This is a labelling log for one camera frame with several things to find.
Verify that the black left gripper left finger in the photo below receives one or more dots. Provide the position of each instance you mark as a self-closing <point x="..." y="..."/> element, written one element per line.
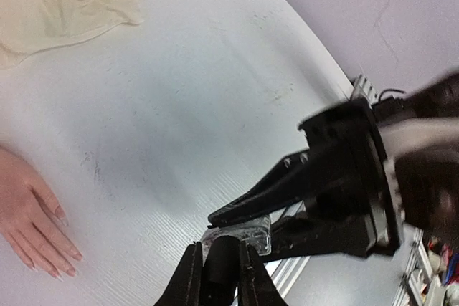
<point x="184" y="286"/>

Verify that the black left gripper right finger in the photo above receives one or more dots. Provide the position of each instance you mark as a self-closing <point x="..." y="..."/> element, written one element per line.
<point x="256" y="288"/>

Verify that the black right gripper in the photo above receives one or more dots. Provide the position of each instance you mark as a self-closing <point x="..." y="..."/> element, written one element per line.
<point x="344" y="170"/>

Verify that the black nail polish cap brush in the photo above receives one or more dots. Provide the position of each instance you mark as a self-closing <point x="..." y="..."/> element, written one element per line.
<point x="221" y="272"/>

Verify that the clear glitter nail polish bottle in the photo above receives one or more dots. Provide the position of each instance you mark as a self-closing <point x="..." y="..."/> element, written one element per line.
<point x="255" y="232"/>

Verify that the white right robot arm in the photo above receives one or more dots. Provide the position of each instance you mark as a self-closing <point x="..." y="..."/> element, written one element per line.
<point x="420" y="136"/>

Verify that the mannequin hand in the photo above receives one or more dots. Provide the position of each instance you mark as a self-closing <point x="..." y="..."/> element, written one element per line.
<point x="29" y="212"/>

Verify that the cream cloth garment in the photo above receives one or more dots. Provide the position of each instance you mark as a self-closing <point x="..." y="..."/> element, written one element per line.
<point x="32" y="26"/>

